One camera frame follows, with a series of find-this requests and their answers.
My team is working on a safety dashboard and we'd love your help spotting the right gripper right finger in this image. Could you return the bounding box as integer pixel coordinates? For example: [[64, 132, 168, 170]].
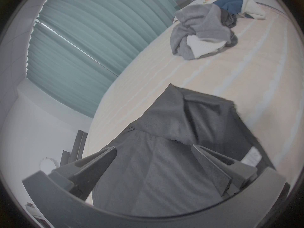
[[191, 144, 258, 197]]

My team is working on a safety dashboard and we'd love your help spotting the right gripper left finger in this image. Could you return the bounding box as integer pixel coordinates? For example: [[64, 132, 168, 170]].
[[51, 146, 118, 201]]

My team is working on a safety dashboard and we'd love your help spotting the black T-shirt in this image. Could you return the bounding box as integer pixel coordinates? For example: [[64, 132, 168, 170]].
[[91, 83, 277, 217]]

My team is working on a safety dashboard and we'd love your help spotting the bed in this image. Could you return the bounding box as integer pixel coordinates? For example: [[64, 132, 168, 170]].
[[85, 0, 304, 207]]

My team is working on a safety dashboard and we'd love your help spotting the pile of clothes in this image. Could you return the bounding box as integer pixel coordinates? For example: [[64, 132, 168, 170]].
[[170, 0, 266, 61]]

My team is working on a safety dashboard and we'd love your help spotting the dark dressing table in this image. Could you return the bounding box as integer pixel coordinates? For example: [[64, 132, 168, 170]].
[[60, 151, 72, 167]]

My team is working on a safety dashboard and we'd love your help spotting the black chest of drawers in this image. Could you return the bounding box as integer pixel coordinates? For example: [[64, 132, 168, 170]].
[[72, 130, 89, 162]]

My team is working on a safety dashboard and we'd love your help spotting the round white mirror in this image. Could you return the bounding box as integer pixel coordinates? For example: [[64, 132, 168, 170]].
[[39, 158, 57, 169]]

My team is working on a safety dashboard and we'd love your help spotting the blue-green curtain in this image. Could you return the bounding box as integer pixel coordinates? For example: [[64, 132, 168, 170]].
[[26, 23, 119, 119], [38, 0, 181, 76]]

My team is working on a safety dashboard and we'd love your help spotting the grey bedside table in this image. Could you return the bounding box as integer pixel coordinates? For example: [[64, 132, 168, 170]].
[[177, 0, 193, 9]]

